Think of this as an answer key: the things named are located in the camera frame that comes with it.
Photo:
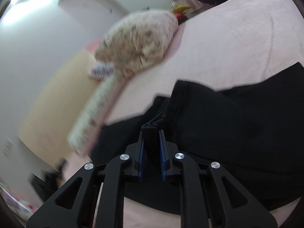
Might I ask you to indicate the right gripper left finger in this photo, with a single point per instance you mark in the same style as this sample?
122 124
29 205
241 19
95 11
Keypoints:
94 196

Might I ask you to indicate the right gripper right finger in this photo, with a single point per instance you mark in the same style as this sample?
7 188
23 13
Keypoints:
209 195

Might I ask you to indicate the black pants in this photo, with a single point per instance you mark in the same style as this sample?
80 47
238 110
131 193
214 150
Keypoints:
254 131

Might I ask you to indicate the bear print long pillow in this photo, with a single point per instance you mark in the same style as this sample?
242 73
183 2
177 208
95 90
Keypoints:
113 100

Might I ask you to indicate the cream bed headboard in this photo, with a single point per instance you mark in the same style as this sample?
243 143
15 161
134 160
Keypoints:
57 107

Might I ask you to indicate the purple floral pillow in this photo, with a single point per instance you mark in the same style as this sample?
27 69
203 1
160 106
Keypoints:
101 70

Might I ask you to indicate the rolled bear print duvet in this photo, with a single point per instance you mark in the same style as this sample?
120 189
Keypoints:
137 42

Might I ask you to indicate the yellow red plush toy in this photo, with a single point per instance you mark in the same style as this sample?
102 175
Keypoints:
179 11

